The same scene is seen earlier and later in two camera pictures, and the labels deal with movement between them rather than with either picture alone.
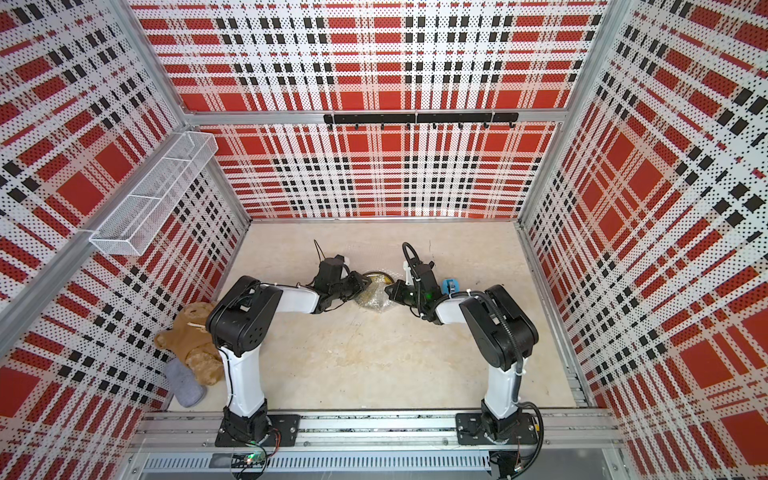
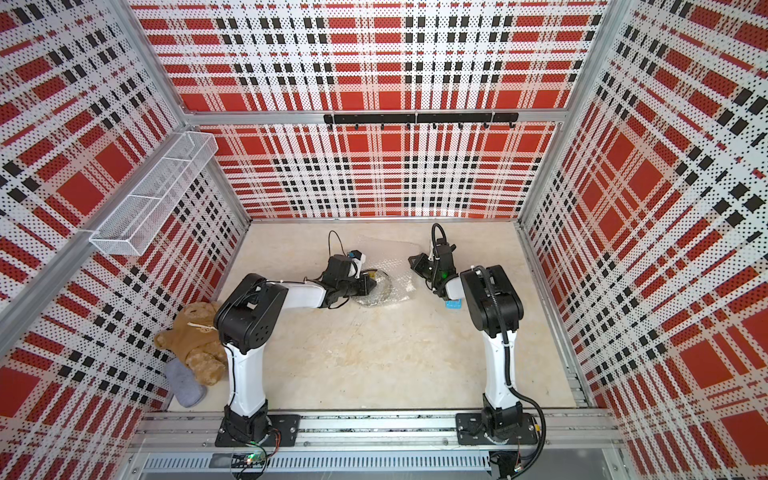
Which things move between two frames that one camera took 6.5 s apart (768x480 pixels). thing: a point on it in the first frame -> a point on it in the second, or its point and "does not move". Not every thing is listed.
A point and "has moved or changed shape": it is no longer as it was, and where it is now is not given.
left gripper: (359, 284) does not move
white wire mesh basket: (133, 222) does not move
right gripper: (397, 295) -> (418, 266)
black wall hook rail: (409, 118) does not move
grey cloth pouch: (186, 387) does not move
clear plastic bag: (374, 295) has moved or changed shape
